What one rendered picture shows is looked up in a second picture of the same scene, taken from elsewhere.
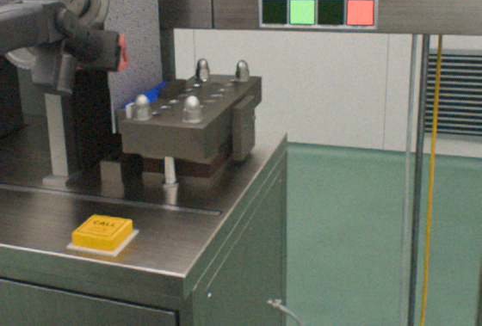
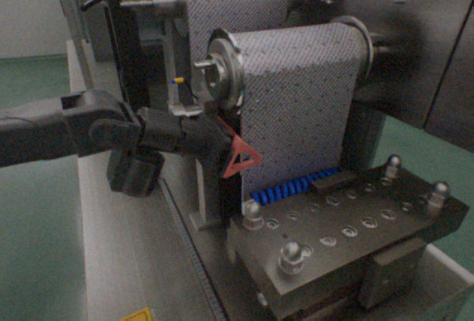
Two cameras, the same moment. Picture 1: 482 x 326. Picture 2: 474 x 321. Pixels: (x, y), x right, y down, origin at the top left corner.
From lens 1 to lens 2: 82 cm
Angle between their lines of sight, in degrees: 42
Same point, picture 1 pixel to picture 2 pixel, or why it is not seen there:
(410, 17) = not seen: outside the picture
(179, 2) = (393, 85)
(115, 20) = (262, 110)
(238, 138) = (368, 289)
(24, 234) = (108, 280)
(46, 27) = (68, 141)
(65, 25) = (99, 141)
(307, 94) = not seen: outside the picture
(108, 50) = (213, 155)
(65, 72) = (133, 178)
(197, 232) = not seen: outside the picture
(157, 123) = (253, 244)
